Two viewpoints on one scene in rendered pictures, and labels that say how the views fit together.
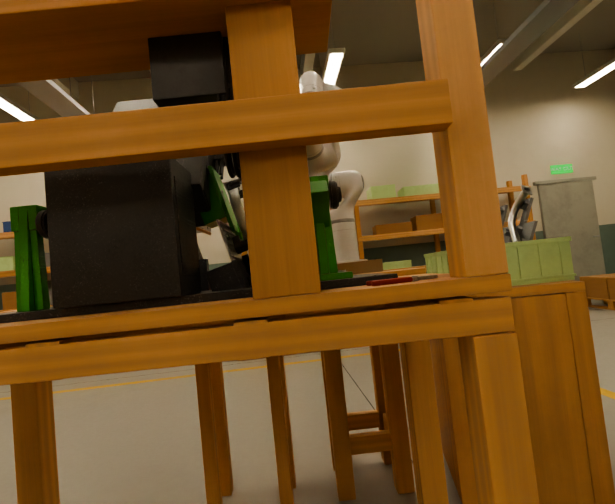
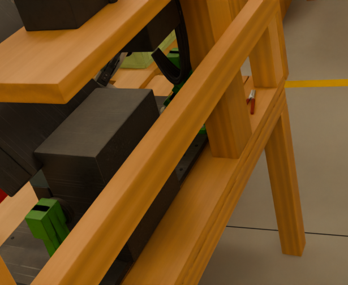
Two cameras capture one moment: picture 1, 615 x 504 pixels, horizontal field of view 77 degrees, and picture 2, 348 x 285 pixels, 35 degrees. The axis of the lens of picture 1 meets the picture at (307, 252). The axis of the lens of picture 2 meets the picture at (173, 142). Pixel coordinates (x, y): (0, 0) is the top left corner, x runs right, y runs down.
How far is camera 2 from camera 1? 1.69 m
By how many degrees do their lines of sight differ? 64
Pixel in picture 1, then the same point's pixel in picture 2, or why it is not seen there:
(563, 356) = not seen: hidden behind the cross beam
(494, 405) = (287, 141)
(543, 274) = (172, 35)
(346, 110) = (259, 22)
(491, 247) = (279, 65)
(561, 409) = not seen: hidden behind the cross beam
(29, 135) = (175, 137)
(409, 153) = not seen: outside the picture
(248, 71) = (214, 9)
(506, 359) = (286, 117)
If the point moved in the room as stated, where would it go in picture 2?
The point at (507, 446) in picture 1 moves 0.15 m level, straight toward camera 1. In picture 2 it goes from (290, 155) to (321, 168)
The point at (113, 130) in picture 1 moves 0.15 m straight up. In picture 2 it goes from (203, 100) to (190, 44)
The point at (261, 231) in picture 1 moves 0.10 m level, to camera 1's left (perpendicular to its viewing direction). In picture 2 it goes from (235, 116) to (223, 135)
